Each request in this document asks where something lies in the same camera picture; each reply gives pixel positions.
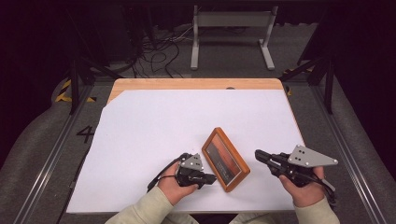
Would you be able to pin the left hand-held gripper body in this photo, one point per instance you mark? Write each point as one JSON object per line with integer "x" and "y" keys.
{"x": 190, "y": 169}

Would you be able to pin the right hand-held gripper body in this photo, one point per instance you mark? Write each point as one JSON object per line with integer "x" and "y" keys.
{"x": 303, "y": 161}

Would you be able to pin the wooden picture frame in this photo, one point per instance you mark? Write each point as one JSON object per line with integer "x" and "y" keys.
{"x": 224, "y": 158}

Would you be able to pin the person's left hand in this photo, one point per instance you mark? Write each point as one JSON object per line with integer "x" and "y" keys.
{"x": 174, "y": 189}

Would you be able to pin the person's right hand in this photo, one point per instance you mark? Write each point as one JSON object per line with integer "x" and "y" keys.
{"x": 306, "y": 194}

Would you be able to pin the white paper table cover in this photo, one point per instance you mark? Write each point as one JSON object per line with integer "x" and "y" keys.
{"x": 162, "y": 124}

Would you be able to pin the yellow black hazard tape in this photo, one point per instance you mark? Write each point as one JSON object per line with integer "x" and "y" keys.
{"x": 289, "y": 90}
{"x": 63, "y": 93}

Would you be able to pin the black metal stand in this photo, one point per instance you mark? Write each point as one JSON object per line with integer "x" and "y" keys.
{"x": 328, "y": 84}
{"x": 74, "y": 84}

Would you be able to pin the grey metal stand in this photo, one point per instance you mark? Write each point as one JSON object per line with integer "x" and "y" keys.
{"x": 232, "y": 19}

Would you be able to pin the aluminium floor rail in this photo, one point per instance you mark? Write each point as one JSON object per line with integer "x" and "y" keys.
{"x": 351, "y": 168}
{"x": 46, "y": 168}

